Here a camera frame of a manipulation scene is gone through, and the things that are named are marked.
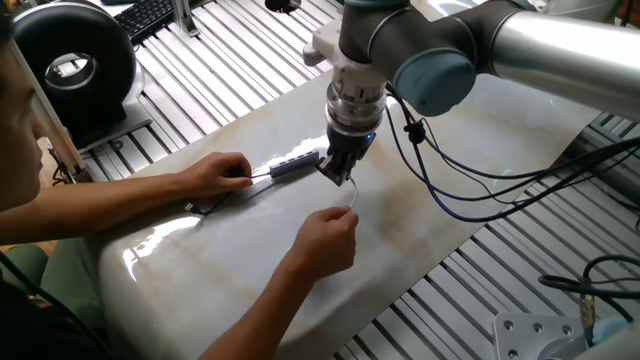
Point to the green trousers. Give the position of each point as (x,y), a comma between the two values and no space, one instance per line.
(65,280)

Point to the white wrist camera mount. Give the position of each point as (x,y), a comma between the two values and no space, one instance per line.
(345,60)

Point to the black shirt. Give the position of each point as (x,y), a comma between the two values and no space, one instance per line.
(30,325)

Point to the black keyboard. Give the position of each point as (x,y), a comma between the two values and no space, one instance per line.
(145,17)

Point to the small black bolt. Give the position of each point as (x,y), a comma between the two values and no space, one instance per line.
(116,145)

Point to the person's head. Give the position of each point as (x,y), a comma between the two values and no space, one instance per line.
(17,125)

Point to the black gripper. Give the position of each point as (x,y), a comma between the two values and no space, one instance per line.
(350,145)

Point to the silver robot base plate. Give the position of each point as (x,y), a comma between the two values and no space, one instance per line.
(530,335)

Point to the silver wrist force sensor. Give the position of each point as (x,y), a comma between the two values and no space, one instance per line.
(355,110)

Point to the grey device base plate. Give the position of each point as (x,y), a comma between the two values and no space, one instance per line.
(130,125)

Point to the person's right forearm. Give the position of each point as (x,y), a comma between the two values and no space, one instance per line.
(255,320)

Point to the person's left forearm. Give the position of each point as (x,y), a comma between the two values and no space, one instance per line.
(100,205)

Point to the silver grey UR5 robot arm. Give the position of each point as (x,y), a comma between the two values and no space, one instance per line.
(550,50)

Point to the dark grey USB docking station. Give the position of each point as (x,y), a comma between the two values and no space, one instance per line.
(295,164)

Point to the person's right hand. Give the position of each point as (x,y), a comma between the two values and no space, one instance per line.
(322,245)

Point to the aluminium frame post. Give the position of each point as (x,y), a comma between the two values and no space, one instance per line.
(50,115)

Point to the white round USB hub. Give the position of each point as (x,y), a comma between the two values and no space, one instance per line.
(355,197)

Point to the person's left hand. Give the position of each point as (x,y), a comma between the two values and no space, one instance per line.
(215,175)

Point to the silver frame bracket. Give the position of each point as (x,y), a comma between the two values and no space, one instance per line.
(185,20)

